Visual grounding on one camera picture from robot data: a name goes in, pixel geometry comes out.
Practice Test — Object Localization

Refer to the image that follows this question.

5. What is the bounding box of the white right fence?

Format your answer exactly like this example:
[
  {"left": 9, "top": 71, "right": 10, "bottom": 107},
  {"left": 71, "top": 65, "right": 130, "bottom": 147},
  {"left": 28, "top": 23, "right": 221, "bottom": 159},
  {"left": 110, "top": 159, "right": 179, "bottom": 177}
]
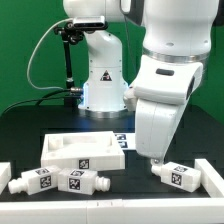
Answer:
[{"left": 194, "top": 159, "right": 224, "bottom": 198}]

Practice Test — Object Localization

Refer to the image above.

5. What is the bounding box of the white tag card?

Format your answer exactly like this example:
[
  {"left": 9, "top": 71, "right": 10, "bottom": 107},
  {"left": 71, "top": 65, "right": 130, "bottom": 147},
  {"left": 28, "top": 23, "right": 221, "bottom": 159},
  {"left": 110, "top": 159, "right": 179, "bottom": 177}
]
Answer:
[{"left": 115, "top": 133, "right": 136, "bottom": 150}]

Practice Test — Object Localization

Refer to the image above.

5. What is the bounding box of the white fence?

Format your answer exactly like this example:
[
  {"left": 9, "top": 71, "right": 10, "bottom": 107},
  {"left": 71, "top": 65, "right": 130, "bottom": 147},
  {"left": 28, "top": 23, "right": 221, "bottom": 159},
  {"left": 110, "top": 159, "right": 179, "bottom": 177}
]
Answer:
[
  {"left": 194, "top": 159, "right": 224, "bottom": 198},
  {"left": 0, "top": 162, "right": 11, "bottom": 194},
  {"left": 0, "top": 198, "right": 224, "bottom": 224}
]

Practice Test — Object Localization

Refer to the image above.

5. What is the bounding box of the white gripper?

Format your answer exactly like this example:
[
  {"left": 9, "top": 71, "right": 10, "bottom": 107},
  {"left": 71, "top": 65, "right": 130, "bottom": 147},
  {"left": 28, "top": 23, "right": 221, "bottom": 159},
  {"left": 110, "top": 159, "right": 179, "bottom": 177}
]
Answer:
[{"left": 133, "top": 55, "right": 203, "bottom": 166}]

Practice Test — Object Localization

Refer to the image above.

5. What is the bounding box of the white square table top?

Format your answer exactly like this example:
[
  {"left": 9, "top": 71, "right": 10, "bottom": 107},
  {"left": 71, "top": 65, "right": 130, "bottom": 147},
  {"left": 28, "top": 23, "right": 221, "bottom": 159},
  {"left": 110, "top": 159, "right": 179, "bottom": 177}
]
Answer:
[{"left": 41, "top": 131, "right": 125, "bottom": 171}]

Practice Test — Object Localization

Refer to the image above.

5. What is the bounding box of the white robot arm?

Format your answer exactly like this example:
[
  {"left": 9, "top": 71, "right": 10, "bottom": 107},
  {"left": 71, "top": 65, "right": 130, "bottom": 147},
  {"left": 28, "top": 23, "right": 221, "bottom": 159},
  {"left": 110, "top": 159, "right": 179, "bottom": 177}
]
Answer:
[{"left": 63, "top": 0, "right": 220, "bottom": 164}]

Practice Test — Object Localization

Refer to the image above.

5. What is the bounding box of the white left fence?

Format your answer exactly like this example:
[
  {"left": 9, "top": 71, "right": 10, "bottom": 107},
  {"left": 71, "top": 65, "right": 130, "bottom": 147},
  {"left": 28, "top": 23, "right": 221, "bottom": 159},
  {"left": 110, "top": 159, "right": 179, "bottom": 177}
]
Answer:
[{"left": 0, "top": 162, "right": 11, "bottom": 194}]

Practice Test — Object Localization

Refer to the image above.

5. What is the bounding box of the white front fence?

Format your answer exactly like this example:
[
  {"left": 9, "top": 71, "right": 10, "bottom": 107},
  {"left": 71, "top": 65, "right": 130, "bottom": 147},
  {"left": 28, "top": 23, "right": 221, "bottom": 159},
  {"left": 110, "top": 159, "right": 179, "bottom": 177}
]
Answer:
[{"left": 0, "top": 198, "right": 224, "bottom": 224}]

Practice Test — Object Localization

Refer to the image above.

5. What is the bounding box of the black camera stand pole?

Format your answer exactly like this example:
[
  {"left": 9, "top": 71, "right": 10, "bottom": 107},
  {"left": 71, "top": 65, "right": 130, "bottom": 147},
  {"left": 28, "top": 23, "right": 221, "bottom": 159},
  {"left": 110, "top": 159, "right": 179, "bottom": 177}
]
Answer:
[{"left": 54, "top": 22, "right": 84, "bottom": 107}]

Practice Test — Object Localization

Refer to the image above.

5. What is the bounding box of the grey cable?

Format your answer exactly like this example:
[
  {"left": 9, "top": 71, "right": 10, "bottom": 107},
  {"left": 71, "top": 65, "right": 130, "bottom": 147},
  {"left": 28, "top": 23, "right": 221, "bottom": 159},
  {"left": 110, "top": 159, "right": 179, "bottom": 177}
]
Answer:
[{"left": 26, "top": 18, "right": 72, "bottom": 92}]

